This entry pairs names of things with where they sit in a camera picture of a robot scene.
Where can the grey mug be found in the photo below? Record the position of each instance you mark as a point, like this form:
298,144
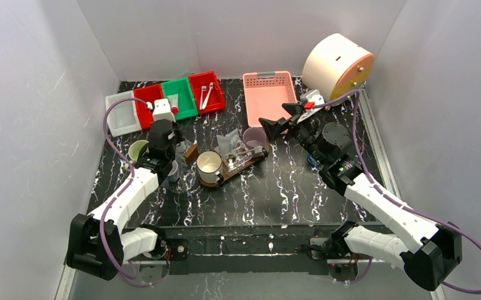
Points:
174,170

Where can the black cap toothpaste tube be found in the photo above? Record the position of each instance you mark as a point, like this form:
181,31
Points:
233,139

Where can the clear holder with round holes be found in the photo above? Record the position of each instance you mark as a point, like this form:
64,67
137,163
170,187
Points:
183,146

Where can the white ribbed mug black rim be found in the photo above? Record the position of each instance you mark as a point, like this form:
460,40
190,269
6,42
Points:
209,166

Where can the white plastic bin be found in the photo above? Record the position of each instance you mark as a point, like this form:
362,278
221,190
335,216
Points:
123,118

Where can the left red plastic bin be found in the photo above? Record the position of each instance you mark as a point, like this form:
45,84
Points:
148,94

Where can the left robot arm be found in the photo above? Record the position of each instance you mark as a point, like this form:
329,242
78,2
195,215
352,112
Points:
97,244

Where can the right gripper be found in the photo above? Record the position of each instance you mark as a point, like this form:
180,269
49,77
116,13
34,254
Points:
291,122

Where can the pink perforated basket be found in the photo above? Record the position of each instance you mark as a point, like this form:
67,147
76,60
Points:
264,93

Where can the pink cap toothpaste tube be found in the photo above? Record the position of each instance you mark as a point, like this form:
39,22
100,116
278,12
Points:
174,103

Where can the green plastic bin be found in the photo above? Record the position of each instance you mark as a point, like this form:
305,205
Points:
186,102

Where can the right red plastic bin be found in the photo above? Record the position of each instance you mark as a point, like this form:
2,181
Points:
216,101

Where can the red plastic bin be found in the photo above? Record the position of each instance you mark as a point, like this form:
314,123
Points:
148,94
216,101

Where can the clear textured square holder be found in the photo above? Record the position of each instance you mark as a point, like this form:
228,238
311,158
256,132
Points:
233,165

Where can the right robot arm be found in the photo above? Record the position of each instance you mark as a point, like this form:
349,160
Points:
427,251

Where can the beige toothbrush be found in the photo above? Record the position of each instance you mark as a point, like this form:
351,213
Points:
254,153

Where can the white cylindrical appliance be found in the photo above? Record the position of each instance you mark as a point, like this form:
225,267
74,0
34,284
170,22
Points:
337,66

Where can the green mug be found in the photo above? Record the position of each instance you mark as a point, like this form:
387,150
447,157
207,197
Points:
135,149

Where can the brown oval wooden tray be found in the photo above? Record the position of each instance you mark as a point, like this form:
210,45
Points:
227,176

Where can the orange cap toothpaste tube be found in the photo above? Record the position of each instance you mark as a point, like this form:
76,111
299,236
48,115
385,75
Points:
224,145

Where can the brown wooden holder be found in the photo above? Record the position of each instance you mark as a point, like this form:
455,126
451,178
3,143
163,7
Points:
191,155

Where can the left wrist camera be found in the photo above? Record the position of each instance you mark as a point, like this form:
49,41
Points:
161,109

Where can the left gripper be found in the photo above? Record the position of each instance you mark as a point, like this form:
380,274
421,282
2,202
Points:
171,138

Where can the purple mug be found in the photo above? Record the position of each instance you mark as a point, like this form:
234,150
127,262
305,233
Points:
254,137

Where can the white toothbrush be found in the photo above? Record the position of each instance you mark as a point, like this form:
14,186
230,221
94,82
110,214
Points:
203,97
209,89

